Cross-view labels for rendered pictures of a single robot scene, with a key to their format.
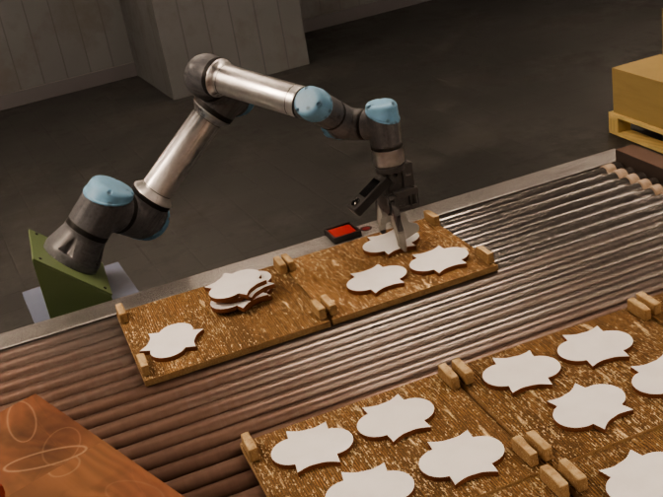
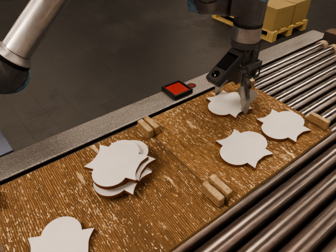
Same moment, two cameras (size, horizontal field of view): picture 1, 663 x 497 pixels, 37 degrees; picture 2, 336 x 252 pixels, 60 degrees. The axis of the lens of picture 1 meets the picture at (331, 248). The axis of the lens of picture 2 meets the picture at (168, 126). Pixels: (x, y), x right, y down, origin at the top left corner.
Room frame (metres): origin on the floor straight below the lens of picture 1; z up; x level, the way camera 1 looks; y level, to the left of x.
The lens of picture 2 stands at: (1.57, 0.27, 1.47)
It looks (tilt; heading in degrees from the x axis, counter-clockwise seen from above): 40 degrees down; 341
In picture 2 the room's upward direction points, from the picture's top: straight up
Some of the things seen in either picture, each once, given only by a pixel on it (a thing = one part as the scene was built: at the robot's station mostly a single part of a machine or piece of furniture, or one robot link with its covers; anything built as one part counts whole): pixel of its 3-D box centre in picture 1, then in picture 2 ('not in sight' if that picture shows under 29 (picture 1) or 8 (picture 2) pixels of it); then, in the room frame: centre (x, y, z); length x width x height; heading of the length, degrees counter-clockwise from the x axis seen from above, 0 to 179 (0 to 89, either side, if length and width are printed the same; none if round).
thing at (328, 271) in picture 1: (385, 266); (234, 128); (2.10, -0.12, 0.93); 0.41 x 0.35 x 0.02; 108
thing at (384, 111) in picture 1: (382, 124); (250, 1); (2.20, -0.17, 1.24); 0.09 x 0.08 x 0.11; 54
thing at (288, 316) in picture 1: (219, 319); (104, 202); (1.97, 0.28, 0.93); 0.41 x 0.35 x 0.02; 107
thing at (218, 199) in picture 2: (318, 309); (212, 193); (1.90, 0.05, 0.95); 0.06 x 0.02 x 0.03; 17
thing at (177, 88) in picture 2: (342, 233); (177, 89); (2.35, -0.04, 0.92); 0.06 x 0.06 x 0.01; 17
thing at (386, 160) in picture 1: (387, 156); (245, 32); (2.20, -0.17, 1.16); 0.08 x 0.08 x 0.05
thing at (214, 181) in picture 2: (329, 305); (220, 186); (1.91, 0.03, 0.95); 0.06 x 0.02 x 0.03; 18
